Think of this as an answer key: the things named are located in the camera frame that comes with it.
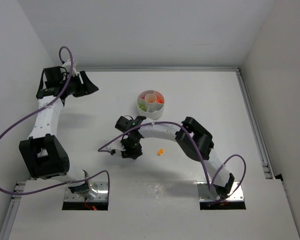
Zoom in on lime legos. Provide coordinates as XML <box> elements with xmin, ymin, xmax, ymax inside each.
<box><xmin>138</xmin><ymin>104</ymin><xmax>147</xmax><ymax>112</ymax></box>

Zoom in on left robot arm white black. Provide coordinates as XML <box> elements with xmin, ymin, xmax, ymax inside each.
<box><xmin>19</xmin><ymin>65</ymin><xmax>98</xmax><ymax>199</ymax></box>

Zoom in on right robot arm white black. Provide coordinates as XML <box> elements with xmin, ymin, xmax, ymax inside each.
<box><xmin>115</xmin><ymin>116</ymin><xmax>235</xmax><ymax>199</ymax></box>

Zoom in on yellow orange lego group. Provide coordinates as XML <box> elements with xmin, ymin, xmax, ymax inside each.
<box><xmin>157</xmin><ymin>148</ymin><xmax>164</xmax><ymax>156</ymax></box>

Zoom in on white round divided container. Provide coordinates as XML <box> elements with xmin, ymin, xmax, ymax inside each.
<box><xmin>136</xmin><ymin>90</ymin><xmax>165</xmax><ymax>120</ymax></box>

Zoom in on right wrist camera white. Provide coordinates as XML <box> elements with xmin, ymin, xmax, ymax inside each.
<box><xmin>107</xmin><ymin>141</ymin><xmax>125</xmax><ymax>155</ymax></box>

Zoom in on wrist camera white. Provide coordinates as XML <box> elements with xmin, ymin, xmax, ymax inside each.
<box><xmin>107</xmin><ymin>141</ymin><xmax>125</xmax><ymax>155</ymax></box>
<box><xmin>62</xmin><ymin>58</ymin><xmax>78</xmax><ymax>75</ymax></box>

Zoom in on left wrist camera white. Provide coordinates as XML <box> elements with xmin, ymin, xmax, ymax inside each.
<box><xmin>62</xmin><ymin>58</ymin><xmax>78</xmax><ymax>75</ymax></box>

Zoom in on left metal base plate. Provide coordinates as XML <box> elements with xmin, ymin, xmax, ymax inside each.
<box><xmin>64</xmin><ymin>181</ymin><xmax>109</xmax><ymax>202</ymax></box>

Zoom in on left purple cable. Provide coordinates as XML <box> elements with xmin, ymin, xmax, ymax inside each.
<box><xmin>0</xmin><ymin>46</ymin><xmax>111</xmax><ymax>196</ymax></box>

